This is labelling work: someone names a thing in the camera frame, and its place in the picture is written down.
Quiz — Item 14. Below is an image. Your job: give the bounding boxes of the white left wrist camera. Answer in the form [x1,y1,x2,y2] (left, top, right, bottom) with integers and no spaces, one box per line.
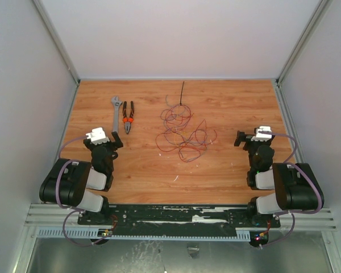
[86,127,109,145]

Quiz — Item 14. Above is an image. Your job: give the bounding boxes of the silver adjustable wrench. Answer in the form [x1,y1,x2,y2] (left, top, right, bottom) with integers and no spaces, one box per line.
[111,96,123,133]

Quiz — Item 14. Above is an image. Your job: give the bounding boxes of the black zip tie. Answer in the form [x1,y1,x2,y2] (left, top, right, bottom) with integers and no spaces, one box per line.
[179,81,185,106]

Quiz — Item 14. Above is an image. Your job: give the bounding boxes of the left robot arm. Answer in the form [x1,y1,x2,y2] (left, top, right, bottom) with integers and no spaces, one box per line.
[39,127,123,225]

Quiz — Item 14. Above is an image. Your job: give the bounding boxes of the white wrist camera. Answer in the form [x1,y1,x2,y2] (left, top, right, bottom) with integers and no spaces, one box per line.
[86,127,109,145]
[251,126,273,142]

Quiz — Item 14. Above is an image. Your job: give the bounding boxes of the grey slotted cable duct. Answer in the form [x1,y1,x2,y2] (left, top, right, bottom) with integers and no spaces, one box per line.
[36,227,251,242]

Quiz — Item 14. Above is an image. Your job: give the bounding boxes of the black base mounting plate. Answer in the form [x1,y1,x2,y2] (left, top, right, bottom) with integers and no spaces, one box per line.
[78,204,281,235]

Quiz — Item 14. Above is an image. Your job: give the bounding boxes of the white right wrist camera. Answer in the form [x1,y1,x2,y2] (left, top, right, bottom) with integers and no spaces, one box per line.
[251,126,273,142]

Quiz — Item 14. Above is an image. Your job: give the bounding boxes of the orange handled pliers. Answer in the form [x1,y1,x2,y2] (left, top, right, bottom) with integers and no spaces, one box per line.
[122,101,135,134]

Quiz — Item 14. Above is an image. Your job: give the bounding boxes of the purple wire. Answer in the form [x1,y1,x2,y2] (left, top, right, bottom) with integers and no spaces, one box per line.
[159,104,211,163]

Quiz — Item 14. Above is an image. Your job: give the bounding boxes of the yellow wire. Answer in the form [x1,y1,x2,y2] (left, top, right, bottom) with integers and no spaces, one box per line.
[170,112,194,148]

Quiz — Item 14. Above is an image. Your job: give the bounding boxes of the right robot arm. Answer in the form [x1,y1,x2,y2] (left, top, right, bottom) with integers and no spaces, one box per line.
[234,126,325,226]

